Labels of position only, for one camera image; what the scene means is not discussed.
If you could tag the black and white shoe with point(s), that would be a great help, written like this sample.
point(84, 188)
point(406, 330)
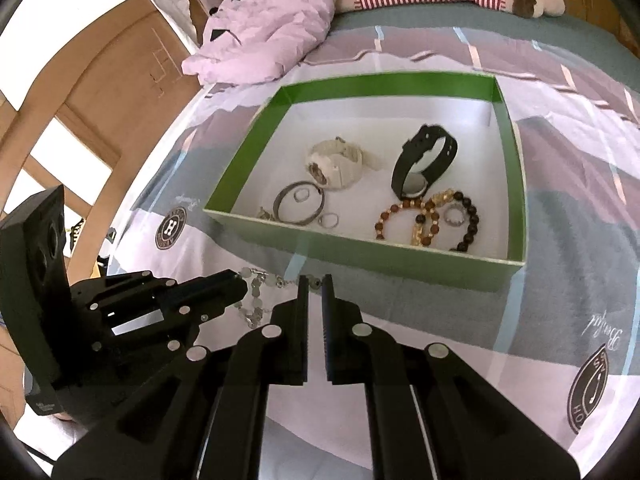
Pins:
point(75, 232)

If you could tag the black wristwatch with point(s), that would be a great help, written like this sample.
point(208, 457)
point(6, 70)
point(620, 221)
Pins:
point(425, 135)

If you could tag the patchwork printed bed blanket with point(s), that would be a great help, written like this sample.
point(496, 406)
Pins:
point(565, 185)

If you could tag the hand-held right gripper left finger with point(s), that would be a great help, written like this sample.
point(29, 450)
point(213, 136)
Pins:
point(301, 320)

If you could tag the green cardboard box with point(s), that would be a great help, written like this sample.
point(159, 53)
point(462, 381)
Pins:
point(380, 130)

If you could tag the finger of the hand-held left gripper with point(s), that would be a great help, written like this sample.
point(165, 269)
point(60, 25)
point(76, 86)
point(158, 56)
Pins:
point(205, 312)
point(215, 285)

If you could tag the white wristwatch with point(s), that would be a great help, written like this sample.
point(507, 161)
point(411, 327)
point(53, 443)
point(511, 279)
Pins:
point(340, 165)

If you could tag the silver metal bangle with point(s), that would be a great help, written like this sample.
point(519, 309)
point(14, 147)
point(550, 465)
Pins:
point(280, 197)

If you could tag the pink quilt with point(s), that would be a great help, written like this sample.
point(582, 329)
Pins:
point(270, 25)

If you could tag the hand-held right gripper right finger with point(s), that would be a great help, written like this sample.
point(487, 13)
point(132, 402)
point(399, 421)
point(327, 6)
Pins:
point(327, 320)

